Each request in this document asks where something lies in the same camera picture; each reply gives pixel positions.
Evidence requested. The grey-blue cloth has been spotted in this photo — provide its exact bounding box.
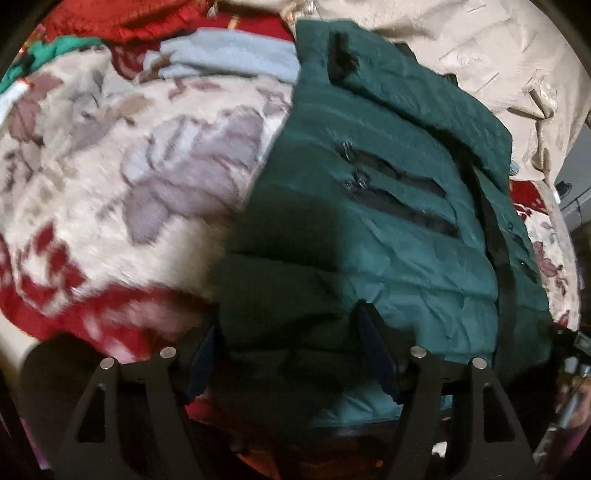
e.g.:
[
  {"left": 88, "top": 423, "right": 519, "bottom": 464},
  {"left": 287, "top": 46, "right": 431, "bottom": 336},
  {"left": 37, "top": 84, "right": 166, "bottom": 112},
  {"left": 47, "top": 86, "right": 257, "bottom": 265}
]
[{"left": 143, "top": 32, "right": 302, "bottom": 86}]

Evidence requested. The green cloth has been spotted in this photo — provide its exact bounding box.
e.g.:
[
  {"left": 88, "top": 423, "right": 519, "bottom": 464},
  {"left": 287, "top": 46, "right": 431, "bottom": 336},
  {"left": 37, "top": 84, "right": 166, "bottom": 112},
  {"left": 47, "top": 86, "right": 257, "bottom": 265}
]
[{"left": 0, "top": 36, "right": 105, "bottom": 94}]

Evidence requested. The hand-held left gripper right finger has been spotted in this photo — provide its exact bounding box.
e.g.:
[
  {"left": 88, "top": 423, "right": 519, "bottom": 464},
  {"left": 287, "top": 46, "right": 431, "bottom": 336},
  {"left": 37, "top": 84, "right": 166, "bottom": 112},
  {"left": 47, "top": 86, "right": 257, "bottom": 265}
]
[{"left": 356, "top": 302, "right": 542, "bottom": 480}]

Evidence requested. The floral red and white blanket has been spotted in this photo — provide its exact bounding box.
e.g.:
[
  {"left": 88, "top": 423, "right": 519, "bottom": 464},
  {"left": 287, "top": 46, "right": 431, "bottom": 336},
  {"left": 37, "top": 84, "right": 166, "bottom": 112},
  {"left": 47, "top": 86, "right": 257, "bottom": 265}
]
[{"left": 0, "top": 45, "right": 583, "bottom": 430}]

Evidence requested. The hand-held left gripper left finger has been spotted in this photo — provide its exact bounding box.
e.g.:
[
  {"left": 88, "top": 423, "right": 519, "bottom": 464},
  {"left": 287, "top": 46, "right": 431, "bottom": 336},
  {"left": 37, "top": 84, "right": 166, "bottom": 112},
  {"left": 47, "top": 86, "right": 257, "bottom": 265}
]
[{"left": 58, "top": 322, "right": 226, "bottom": 480}]

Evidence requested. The white cloth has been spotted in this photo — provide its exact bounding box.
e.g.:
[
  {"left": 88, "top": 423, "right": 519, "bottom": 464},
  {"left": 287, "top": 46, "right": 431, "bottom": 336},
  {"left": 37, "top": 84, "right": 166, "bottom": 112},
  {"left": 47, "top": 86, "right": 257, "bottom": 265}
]
[{"left": 0, "top": 78, "right": 36, "bottom": 126}]

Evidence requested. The green quilted puffer jacket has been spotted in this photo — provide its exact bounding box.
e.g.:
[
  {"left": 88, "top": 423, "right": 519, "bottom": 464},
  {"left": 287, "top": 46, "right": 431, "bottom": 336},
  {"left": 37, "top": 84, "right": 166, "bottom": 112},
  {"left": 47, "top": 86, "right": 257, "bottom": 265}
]
[{"left": 203, "top": 18, "right": 557, "bottom": 440}]

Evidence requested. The red frilled heart pillow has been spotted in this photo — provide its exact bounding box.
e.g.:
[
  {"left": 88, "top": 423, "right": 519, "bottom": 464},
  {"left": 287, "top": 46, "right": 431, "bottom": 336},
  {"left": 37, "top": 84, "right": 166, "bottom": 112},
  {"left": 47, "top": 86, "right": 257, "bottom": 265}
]
[{"left": 44, "top": 0, "right": 296, "bottom": 48}]

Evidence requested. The beige embroidered bedspread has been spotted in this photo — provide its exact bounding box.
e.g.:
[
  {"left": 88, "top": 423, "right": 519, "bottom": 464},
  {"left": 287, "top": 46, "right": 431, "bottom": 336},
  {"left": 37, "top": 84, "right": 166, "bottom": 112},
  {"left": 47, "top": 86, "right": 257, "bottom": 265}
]
[{"left": 277, "top": 0, "right": 591, "bottom": 186}]

